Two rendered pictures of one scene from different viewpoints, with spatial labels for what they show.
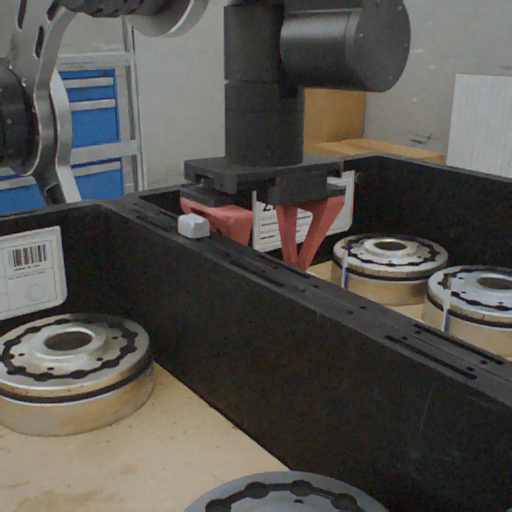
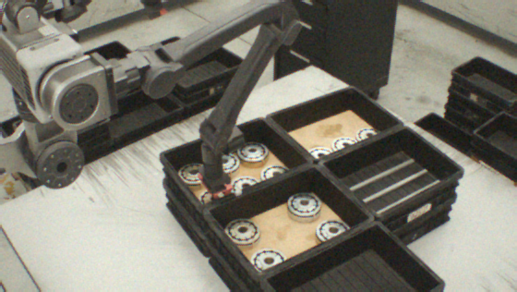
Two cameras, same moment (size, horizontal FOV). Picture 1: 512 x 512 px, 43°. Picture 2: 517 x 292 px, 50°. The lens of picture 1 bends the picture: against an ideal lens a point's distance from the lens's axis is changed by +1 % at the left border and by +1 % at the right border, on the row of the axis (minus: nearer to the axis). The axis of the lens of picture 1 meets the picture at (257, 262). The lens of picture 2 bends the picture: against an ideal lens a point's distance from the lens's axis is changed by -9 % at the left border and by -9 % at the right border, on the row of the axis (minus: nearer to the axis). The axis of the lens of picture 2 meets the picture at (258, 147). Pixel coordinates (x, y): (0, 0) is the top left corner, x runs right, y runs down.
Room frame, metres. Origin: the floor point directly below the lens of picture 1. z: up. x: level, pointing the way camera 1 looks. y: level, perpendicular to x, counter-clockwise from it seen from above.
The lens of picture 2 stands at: (0.23, 1.33, 2.09)
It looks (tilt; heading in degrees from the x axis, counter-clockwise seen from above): 37 degrees down; 275
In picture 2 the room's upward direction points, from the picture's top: 1 degrees clockwise
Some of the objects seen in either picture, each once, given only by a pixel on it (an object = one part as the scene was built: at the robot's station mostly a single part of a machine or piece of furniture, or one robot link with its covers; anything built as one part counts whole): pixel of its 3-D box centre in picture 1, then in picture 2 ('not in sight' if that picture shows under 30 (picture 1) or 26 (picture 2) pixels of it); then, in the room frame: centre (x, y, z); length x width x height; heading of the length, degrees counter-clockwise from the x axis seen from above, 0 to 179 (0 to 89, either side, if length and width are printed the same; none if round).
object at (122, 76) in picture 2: not in sight; (116, 78); (0.63, 0.28, 1.45); 0.09 x 0.08 x 0.12; 135
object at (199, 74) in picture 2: not in sight; (202, 100); (0.75, -1.29, 0.37); 0.40 x 0.30 x 0.45; 45
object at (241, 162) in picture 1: (264, 134); (213, 168); (0.47, -0.01, 0.98); 0.10 x 0.07 x 0.07; 126
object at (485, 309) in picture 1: (495, 291); (223, 163); (0.47, -0.19, 0.86); 0.10 x 0.10 x 0.01
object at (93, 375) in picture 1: (70, 350); (242, 231); (0.37, 0.12, 0.86); 0.10 x 0.10 x 0.01
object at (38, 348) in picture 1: (69, 343); (242, 230); (0.37, 0.12, 0.86); 0.05 x 0.05 x 0.01
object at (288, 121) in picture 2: not in sight; (334, 134); (0.11, -0.37, 0.87); 0.40 x 0.30 x 0.11; 37
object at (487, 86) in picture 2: not in sight; (485, 112); (-0.81, -1.37, 0.37); 0.40 x 0.30 x 0.45; 135
